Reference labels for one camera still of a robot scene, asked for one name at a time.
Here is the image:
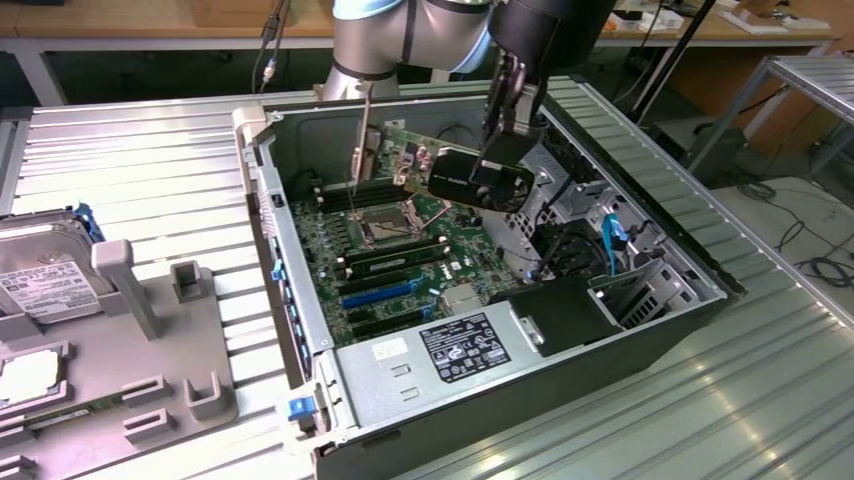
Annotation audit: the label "silver power supply unit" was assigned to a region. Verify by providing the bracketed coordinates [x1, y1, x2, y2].
[331, 298, 560, 430]

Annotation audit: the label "open black PC case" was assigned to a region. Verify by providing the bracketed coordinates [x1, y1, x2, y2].
[230, 74, 746, 480]

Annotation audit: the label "green motherboard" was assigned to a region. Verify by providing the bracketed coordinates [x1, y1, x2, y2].
[287, 177, 533, 351]

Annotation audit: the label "green loose RAM stick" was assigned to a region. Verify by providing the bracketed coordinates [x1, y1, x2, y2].
[23, 394, 129, 432]

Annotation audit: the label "black RAM slot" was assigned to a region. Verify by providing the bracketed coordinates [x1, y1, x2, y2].
[314, 180, 406, 202]
[318, 192, 409, 213]

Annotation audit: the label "black box on floor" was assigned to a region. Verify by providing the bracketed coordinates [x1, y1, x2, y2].
[650, 118, 748, 176]

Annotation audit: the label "flat cardboard tray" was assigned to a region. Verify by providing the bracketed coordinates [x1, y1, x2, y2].
[717, 0, 793, 36]

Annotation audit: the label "CPU socket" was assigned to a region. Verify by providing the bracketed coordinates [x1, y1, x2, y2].
[355, 203, 430, 250]

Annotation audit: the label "small silver heat sink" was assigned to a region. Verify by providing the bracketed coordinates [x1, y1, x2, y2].
[438, 285, 488, 308]

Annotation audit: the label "silver CPU chip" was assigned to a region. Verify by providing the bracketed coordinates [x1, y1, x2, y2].
[0, 351, 67, 407]

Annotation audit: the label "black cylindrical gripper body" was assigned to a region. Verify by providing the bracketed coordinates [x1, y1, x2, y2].
[490, 0, 616, 77]

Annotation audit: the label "silver disk bay with grille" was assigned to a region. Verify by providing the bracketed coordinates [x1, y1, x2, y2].
[585, 249, 713, 332]

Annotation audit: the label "orange and white box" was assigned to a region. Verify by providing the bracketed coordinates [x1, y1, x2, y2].
[604, 9, 644, 33]

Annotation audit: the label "blue wire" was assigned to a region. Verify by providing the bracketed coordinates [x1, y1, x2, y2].
[601, 213, 633, 277]

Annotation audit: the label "thin cable with connector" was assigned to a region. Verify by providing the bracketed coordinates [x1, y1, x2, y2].
[251, 0, 293, 95]

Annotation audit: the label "black tangled cables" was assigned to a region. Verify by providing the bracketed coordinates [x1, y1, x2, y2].
[737, 177, 854, 291]

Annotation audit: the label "long wooden desk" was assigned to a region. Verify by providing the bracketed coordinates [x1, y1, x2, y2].
[0, 0, 844, 56]

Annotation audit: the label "installed RAM stick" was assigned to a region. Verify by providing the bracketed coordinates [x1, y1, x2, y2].
[345, 241, 450, 280]

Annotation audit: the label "black stand pole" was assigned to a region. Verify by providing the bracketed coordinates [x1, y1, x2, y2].
[629, 0, 721, 125]

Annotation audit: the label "graphics card with black shroud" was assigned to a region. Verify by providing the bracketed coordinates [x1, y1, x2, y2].
[347, 82, 540, 215]

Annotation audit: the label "metal socket cover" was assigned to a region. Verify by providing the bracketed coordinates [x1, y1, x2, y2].
[402, 192, 457, 222]

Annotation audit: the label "metal frame slat table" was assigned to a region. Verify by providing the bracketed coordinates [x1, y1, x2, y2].
[684, 53, 854, 176]

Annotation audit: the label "blue expansion slot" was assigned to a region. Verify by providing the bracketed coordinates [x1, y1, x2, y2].
[339, 284, 430, 309]

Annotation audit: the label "grey plastic parts rack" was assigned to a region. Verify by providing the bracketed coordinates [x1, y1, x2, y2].
[0, 238, 243, 480]

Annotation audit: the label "black looped wire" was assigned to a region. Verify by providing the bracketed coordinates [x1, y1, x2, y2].
[437, 124, 490, 151]

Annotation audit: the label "black plastic shroud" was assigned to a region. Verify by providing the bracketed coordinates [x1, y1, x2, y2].
[489, 277, 628, 359]

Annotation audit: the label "thin metal locking lever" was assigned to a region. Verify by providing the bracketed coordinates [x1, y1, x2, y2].
[345, 172, 362, 221]

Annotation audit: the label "hard disk with blue carrier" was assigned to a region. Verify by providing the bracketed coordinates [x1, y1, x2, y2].
[0, 202, 115, 324]

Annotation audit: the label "long black expansion slot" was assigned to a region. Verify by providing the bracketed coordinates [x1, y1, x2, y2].
[335, 272, 426, 297]

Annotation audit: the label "thick black wire bundle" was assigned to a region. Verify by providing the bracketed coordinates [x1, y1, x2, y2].
[532, 219, 606, 282]

